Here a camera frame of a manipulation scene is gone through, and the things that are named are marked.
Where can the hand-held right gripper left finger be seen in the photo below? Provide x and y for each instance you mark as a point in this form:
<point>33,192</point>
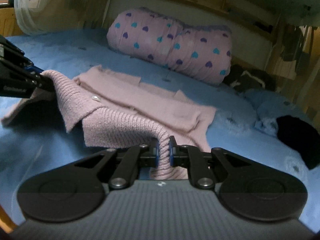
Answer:
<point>157,155</point>

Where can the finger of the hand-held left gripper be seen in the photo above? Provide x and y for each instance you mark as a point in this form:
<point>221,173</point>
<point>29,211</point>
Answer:
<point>43,81</point>
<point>15,52</point>

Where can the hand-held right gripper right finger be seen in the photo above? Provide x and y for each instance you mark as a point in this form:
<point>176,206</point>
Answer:
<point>172,155</point>

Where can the pink knitted cardigan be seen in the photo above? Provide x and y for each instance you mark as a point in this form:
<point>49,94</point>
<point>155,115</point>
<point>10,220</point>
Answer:
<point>120,110</point>

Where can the hanging clothes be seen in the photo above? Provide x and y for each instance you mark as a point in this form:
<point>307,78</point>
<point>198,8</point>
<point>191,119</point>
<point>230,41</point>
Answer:
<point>295,52</point>

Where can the white mosquito net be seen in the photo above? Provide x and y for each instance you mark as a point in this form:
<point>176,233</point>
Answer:
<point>27,15</point>

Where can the blue dandelion bed sheet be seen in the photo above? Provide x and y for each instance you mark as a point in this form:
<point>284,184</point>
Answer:
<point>75,47</point>

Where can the blue pillow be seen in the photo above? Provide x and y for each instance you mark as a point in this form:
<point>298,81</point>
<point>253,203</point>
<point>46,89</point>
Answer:
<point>267,107</point>

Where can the dark grey clothing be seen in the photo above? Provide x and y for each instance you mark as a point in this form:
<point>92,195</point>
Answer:
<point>250,78</point>

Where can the pink heart-patterned pillow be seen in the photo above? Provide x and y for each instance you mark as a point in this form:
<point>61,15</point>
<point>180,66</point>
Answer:
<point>175,45</point>

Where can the black cloth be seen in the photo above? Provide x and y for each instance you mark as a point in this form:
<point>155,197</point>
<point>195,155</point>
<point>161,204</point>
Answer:
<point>297,135</point>

